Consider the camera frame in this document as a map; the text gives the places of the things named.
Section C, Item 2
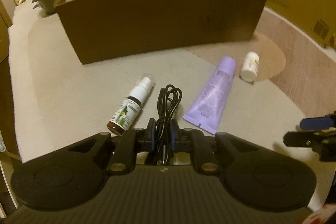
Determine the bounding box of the spray bottle white cap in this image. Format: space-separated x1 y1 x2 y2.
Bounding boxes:
106 73 155 135

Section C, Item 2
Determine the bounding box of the brown box white interior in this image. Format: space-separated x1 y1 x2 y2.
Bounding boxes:
55 0 266 64

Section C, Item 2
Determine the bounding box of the purple cream tube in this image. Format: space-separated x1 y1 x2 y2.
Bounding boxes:
183 56 236 134

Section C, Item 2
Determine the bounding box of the black cable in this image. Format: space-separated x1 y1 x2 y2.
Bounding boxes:
154 84 184 166

